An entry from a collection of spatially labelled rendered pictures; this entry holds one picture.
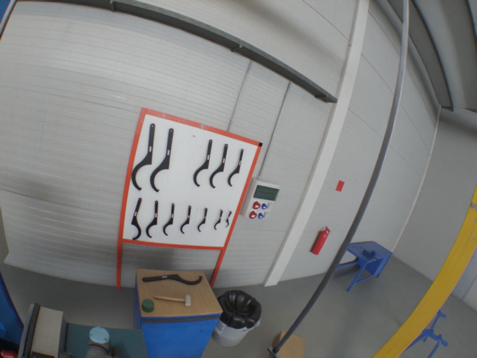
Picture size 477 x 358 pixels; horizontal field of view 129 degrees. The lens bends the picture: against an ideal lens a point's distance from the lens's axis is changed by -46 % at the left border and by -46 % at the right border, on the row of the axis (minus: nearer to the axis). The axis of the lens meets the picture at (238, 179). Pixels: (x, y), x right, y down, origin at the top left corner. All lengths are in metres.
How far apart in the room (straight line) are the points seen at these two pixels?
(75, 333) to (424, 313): 2.23
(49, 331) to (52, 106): 1.96
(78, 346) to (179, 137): 2.05
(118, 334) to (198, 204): 1.73
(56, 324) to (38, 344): 0.19
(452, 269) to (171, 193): 2.64
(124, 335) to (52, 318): 0.48
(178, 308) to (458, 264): 2.10
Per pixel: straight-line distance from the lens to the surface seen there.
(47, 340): 1.43
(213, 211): 2.68
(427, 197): 9.99
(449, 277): 1.65
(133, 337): 1.55
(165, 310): 1.88
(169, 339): 2.22
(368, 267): 6.46
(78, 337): 1.56
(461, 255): 1.62
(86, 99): 2.35
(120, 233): 2.65
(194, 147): 2.33
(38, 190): 2.73
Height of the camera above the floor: 2.40
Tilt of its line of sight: 11 degrees down
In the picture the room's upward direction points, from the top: 18 degrees clockwise
